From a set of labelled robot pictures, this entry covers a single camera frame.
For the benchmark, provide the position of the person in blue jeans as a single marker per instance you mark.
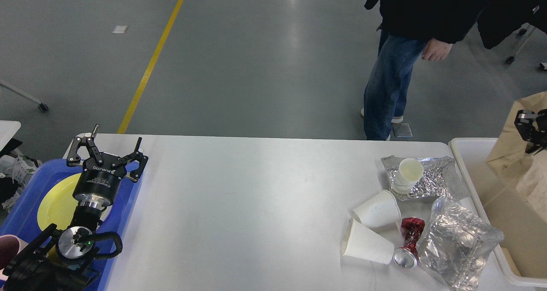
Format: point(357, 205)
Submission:
point(410, 30)

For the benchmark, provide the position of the right floor outlet plate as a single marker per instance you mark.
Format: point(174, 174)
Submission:
point(402, 130)

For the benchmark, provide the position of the pale green plate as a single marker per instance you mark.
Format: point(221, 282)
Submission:
point(107, 214)

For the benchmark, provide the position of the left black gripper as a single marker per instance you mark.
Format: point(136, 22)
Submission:
point(100, 183)

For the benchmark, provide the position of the small foil wrapper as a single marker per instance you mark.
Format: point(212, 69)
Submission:
point(441, 177)

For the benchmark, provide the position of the white rolling chair frame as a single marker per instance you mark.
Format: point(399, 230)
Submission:
point(523, 36)

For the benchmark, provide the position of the beige plastic bin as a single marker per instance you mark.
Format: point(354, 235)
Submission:
point(521, 256)

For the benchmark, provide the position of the upper white paper cup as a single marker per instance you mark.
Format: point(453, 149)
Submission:
point(378, 211)

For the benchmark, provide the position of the crushed red soda can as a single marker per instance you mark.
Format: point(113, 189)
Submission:
point(407, 255)

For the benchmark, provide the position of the lower white paper cup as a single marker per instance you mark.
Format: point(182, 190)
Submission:
point(363, 243)

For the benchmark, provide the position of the pink ribbed cup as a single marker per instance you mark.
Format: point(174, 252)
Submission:
point(10, 246)

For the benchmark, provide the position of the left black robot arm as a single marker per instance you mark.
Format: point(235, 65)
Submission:
point(60, 259)

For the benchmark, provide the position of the white paper cup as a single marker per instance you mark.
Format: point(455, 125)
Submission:
point(378, 211)
point(363, 243)

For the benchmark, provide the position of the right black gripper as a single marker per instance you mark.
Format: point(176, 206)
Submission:
point(524, 121)

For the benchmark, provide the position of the white side table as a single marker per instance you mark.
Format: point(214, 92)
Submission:
point(9, 128)

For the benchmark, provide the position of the yellow plastic plate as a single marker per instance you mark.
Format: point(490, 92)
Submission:
point(58, 205)

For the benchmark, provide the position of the silver foil bag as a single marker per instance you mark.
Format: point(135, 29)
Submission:
point(456, 244)

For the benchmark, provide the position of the brown paper bag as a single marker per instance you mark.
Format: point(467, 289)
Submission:
point(524, 173)

